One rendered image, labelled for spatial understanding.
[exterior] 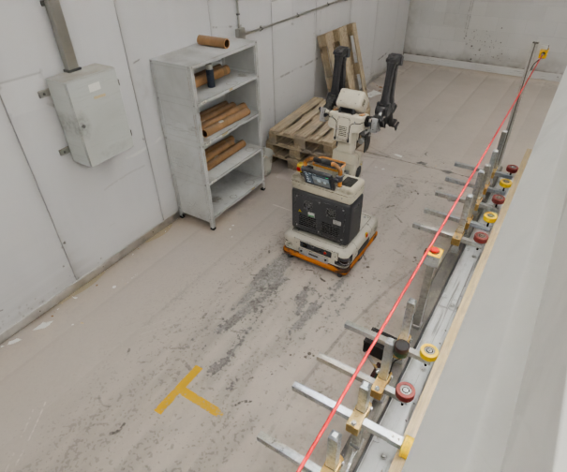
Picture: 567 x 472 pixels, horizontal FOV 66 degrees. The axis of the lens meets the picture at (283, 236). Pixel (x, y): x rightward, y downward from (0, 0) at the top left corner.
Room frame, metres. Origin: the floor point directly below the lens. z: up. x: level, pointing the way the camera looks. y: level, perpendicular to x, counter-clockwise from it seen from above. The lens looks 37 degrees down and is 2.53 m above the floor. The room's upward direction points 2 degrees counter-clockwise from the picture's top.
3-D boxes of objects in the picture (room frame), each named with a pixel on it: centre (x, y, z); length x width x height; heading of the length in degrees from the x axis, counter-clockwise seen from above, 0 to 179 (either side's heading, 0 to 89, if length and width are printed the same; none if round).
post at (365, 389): (0.94, -0.29, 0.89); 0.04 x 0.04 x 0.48; 57
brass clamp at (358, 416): (0.92, -0.28, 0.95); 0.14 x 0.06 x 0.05; 147
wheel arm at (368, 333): (1.36, -0.48, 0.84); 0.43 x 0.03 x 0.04; 57
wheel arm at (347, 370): (1.17, -0.33, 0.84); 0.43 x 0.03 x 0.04; 57
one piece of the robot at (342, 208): (3.05, -0.38, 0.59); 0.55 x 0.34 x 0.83; 56
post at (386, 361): (1.15, -0.43, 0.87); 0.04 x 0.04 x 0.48; 57
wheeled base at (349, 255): (3.12, -0.43, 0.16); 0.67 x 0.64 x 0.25; 146
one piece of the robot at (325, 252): (2.84, -0.27, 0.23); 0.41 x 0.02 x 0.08; 56
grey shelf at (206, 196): (3.94, 0.61, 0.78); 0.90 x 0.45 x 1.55; 147
